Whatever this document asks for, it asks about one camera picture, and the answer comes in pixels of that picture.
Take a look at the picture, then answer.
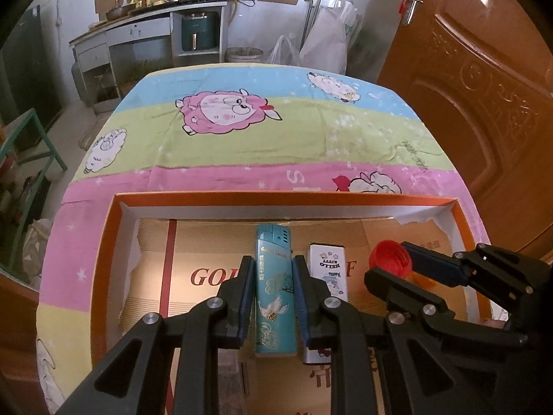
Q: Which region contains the green air fryer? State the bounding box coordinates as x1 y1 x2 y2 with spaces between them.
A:
180 12 220 52

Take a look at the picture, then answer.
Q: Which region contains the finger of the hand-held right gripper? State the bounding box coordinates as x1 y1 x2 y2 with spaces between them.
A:
365 267 454 333
401 242 541 297

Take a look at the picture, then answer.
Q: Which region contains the white cloth bag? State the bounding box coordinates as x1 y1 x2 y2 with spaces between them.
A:
21 218 55 279

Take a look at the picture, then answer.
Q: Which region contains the white printed lighter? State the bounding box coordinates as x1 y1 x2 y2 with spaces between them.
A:
302 244 349 366

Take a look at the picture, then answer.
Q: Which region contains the white plastic bag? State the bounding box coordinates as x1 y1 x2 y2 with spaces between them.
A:
264 35 301 65

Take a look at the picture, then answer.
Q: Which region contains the wooden plant crate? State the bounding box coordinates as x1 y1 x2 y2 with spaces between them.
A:
97 58 174 96

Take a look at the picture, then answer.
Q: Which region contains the metal pot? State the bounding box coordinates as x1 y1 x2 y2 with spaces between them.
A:
105 3 138 21

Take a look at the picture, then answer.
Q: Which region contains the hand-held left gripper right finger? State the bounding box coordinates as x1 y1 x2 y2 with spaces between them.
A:
291 254 446 415

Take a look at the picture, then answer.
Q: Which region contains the green metal stand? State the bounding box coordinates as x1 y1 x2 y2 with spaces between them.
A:
0 108 68 191

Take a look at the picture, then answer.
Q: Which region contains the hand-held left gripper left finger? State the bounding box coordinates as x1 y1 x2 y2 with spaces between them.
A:
56 255 256 415

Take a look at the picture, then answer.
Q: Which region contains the shallow orange-rimmed cardboard box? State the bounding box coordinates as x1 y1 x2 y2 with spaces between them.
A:
88 191 493 415

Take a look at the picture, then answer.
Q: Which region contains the dark green board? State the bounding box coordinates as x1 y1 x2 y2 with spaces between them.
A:
0 4 63 128

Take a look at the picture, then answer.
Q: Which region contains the metal door handle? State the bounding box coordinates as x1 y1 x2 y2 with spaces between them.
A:
400 0 423 27

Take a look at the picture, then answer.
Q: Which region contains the white woven sack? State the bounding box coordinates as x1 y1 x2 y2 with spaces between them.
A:
298 2 359 74

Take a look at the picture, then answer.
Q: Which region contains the teal lighter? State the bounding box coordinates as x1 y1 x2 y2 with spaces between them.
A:
254 223 300 358

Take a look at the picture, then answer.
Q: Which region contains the red bottle cap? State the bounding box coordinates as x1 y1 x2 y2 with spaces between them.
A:
369 240 411 276

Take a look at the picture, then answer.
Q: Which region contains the cartoon sheep printed blanket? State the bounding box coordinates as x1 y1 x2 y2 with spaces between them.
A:
35 63 493 415

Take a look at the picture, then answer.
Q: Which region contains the metal wall pipe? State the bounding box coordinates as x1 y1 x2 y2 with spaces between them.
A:
302 0 325 48

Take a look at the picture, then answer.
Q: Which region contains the white kitchen counter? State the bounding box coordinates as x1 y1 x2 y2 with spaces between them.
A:
69 0 229 107

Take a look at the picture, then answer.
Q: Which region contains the round basin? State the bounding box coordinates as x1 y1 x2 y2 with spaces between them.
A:
225 47 263 63

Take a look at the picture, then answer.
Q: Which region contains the brown wooden door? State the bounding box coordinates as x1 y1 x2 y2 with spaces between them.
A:
376 0 553 264

